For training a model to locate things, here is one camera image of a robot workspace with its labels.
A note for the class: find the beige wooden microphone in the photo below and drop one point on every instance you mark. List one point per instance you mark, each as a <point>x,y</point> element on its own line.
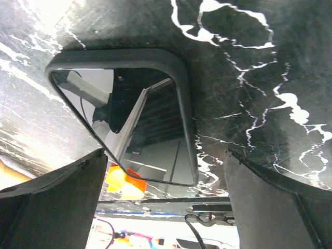
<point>11,177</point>

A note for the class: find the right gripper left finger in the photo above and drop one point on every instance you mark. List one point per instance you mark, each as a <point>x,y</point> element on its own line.
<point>55,210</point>

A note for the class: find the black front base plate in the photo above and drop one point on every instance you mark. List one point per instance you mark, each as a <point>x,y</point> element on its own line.
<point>208,211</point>

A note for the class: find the orange curved plastic piece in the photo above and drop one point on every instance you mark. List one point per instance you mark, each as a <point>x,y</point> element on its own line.
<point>130,186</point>

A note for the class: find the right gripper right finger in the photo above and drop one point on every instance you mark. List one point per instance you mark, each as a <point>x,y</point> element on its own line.
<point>272,210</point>

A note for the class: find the black phone on right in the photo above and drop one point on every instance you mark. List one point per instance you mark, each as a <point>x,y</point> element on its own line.
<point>136,104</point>

